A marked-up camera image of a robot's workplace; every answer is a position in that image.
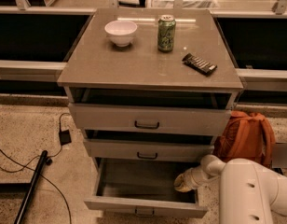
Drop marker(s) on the black stand leg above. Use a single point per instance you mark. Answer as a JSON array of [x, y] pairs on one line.
[[31, 188]]

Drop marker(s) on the metal railing frame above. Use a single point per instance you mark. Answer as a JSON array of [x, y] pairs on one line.
[[49, 71]]

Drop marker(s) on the grey top drawer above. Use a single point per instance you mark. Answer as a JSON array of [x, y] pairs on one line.
[[145, 119]]

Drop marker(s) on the grey drawer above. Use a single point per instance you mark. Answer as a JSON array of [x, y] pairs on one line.
[[145, 119], [146, 151], [143, 188]]

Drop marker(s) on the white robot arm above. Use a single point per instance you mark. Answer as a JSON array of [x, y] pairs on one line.
[[249, 193]]

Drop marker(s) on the grey bottom drawer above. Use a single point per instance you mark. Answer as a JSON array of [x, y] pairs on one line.
[[143, 188]]

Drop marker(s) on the black power adapter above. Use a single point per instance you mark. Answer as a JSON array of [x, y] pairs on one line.
[[65, 137]]

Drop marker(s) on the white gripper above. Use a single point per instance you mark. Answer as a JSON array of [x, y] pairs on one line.
[[190, 180]]

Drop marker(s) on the grey middle drawer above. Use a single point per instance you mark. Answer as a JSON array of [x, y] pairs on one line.
[[146, 151]]

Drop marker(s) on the grey drawer cabinet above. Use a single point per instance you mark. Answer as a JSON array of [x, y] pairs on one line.
[[101, 73]]

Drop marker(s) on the white bowl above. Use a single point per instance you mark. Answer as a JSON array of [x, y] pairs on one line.
[[121, 33]]

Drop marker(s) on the orange backpack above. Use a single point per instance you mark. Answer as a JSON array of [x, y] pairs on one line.
[[246, 136]]

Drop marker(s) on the black snack bar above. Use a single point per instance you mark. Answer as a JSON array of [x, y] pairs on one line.
[[198, 64]]

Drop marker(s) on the green soda can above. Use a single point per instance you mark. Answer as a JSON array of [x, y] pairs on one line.
[[166, 32]]

